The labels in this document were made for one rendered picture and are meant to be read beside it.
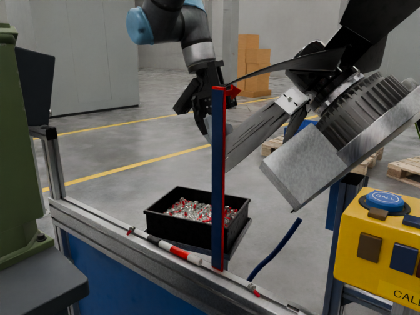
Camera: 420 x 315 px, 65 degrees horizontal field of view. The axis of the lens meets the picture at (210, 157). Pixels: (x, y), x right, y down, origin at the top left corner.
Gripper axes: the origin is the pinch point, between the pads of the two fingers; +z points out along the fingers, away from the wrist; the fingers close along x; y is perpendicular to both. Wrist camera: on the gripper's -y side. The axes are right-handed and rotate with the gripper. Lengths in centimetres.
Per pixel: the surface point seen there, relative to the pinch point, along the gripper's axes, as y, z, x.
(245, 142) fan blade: 5.1, 1.0, 6.1
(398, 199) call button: 44, 6, -24
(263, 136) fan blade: 10.3, 0.4, 6.7
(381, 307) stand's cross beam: 25, 56, 24
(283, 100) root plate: 12.7, -6.8, 16.8
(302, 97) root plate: 18.2, -6.4, 16.2
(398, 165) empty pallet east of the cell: -16, 88, 291
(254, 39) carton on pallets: -392, -165, 754
